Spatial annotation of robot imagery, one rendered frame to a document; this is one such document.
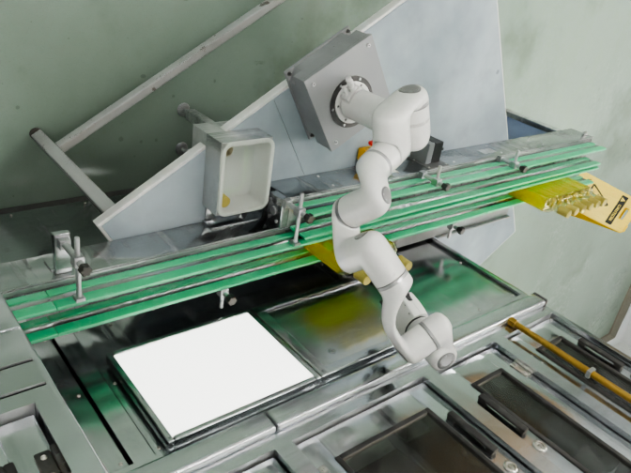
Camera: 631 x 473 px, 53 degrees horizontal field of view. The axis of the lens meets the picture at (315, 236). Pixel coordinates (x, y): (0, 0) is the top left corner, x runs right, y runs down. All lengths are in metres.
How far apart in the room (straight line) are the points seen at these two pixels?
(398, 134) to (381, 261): 0.33
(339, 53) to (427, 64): 0.52
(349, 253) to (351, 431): 0.43
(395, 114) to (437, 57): 0.78
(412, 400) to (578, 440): 0.43
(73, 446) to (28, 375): 0.17
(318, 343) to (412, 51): 1.04
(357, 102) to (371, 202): 0.45
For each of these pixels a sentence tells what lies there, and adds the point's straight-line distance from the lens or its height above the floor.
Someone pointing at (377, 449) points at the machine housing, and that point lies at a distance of 1.58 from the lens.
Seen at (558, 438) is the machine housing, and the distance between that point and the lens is 1.80.
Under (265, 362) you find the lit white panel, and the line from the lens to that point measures 1.67.
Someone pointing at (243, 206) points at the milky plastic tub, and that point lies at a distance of 1.86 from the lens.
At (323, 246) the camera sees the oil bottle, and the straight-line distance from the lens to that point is 1.92.
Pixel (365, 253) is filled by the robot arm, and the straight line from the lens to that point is 1.45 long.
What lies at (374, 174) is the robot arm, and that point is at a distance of 1.48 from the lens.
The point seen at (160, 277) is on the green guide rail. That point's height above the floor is 0.95.
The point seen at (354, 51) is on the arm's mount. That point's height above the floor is 0.86.
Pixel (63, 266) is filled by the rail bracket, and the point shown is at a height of 0.86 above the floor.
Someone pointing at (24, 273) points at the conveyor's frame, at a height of 0.82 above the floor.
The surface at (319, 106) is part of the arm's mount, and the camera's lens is 1.86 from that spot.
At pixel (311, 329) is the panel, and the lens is 1.81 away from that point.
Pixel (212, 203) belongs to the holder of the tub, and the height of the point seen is 0.81.
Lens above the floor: 2.19
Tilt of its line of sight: 40 degrees down
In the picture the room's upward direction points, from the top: 126 degrees clockwise
